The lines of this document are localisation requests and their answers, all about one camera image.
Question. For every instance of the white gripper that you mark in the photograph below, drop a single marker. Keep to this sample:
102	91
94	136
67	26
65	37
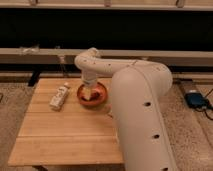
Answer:
89	79

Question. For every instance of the dark red pepper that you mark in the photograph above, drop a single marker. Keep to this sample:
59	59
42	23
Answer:
95	95

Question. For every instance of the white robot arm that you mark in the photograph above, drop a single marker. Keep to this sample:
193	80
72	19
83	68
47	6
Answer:
136	86

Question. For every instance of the orange ceramic bowl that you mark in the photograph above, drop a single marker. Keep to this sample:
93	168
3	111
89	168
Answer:
102	99

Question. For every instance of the black table leg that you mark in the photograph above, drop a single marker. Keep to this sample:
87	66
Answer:
34	78

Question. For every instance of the blue power box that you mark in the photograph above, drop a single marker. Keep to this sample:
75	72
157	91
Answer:
197	100

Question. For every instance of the wooden beam rail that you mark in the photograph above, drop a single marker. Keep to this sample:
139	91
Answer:
48	56

